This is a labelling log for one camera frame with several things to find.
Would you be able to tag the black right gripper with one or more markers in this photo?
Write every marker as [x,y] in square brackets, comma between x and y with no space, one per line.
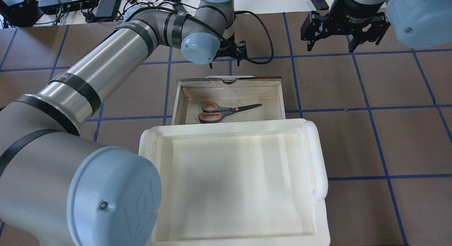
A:
[354,8]

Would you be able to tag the wooden drawer with white handle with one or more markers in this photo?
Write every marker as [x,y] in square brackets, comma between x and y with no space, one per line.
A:
[229,91]

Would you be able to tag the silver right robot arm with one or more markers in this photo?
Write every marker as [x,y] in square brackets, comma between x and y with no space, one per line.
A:
[416,23]

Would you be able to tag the black power adapter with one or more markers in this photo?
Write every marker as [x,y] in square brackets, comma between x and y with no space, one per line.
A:
[320,5]

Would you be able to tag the grey orange scissors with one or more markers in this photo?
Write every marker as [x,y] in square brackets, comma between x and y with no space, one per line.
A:
[213,113]

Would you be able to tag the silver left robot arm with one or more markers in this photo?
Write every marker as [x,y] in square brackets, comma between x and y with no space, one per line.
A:
[70,191]

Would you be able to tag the white plastic tray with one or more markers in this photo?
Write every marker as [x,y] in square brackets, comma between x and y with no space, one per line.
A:
[261,183]

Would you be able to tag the black power brick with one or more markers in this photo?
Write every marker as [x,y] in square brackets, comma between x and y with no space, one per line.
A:
[107,9]

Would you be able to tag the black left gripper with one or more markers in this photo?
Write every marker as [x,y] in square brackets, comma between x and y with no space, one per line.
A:
[236,50]

